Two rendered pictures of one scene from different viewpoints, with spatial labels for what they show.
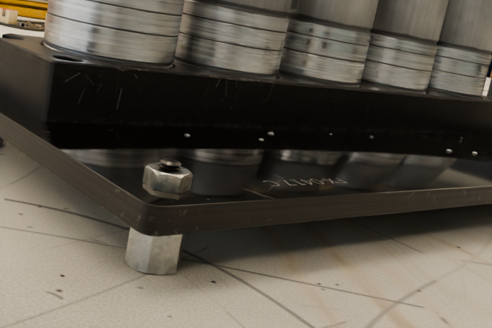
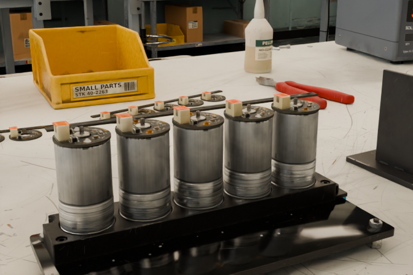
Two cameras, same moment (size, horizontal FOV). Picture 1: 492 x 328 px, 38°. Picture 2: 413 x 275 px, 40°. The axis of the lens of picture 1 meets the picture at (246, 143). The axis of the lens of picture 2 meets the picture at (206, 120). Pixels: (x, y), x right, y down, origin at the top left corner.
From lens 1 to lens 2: 16 cm
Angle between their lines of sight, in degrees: 17
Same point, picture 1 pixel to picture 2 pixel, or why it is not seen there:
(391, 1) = (235, 156)
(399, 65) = (244, 186)
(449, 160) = (250, 247)
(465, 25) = (289, 153)
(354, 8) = (203, 174)
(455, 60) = (287, 170)
